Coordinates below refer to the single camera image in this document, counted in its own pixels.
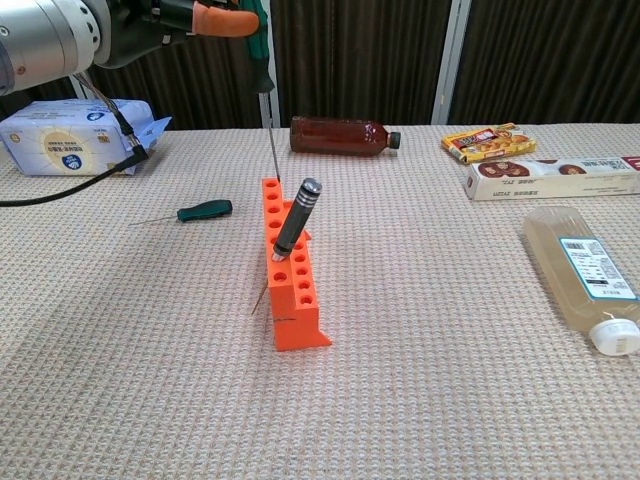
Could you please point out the blue tissue pack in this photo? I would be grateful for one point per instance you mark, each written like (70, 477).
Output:
(60, 145)

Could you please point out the brown drink bottle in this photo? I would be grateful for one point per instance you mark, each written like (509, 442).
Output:
(335, 137)

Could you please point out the green and black screwdriver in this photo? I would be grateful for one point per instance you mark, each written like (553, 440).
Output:
(259, 50)

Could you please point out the white partition post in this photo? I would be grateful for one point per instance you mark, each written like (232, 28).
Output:
(86, 87)
(274, 107)
(450, 60)

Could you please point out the slim green screwdriver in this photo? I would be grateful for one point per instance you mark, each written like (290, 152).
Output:
(207, 210)

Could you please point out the long cookie box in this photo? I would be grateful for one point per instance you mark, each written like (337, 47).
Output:
(540, 185)

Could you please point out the orange tool holder block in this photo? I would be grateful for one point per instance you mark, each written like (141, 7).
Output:
(295, 330)

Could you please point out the pale clear drink bottle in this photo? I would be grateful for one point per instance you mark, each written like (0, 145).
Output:
(560, 260)

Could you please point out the black metal precision screwdriver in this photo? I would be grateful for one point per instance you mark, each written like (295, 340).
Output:
(295, 220)

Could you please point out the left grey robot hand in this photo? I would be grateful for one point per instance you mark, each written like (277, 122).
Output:
(135, 25)

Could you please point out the beige woven table cloth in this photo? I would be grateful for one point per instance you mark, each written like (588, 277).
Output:
(400, 400)

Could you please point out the yellow snack box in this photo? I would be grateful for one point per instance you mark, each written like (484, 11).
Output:
(490, 142)

